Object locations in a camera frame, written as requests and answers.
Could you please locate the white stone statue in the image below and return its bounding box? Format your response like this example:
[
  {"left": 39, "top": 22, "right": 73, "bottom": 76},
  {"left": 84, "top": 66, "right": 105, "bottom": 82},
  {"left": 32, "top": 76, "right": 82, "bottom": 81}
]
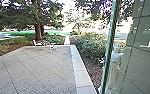
[{"left": 105, "top": 42, "right": 125, "bottom": 92}]

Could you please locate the green framed glass door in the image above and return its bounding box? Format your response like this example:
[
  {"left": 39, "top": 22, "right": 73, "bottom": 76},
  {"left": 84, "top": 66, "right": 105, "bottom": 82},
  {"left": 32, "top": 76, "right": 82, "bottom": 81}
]
[{"left": 98, "top": 0, "right": 150, "bottom": 94}]

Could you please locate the white patio chair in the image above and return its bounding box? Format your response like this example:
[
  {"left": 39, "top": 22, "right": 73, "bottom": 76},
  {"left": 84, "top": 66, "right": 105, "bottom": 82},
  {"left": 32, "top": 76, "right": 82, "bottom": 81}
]
[{"left": 32, "top": 38, "right": 44, "bottom": 48}]

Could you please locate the dark tree trunk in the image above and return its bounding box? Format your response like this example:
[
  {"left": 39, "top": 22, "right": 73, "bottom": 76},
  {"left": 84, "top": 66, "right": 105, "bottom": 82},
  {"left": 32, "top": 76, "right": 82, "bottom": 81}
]
[{"left": 34, "top": 21, "right": 44, "bottom": 42}]

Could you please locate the metal door handle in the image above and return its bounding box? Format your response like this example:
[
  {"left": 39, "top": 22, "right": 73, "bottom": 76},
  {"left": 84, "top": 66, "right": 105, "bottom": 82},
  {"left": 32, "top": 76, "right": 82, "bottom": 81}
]
[{"left": 138, "top": 40, "right": 150, "bottom": 50}]

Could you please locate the concrete border strip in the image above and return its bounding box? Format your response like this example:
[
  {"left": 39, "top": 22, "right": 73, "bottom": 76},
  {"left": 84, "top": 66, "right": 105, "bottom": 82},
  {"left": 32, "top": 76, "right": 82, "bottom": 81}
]
[{"left": 69, "top": 44, "right": 98, "bottom": 94}]

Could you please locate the metal patio table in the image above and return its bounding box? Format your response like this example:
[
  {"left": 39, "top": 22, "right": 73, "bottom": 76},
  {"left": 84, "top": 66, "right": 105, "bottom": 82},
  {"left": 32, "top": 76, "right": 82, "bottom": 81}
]
[{"left": 42, "top": 39, "right": 57, "bottom": 53}]

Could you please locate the green shrub bed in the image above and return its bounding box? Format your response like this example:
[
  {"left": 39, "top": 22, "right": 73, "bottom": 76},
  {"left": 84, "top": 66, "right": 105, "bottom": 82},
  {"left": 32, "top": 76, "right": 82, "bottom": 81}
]
[{"left": 73, "top": 32, "right": 109, "bottom": 64}]

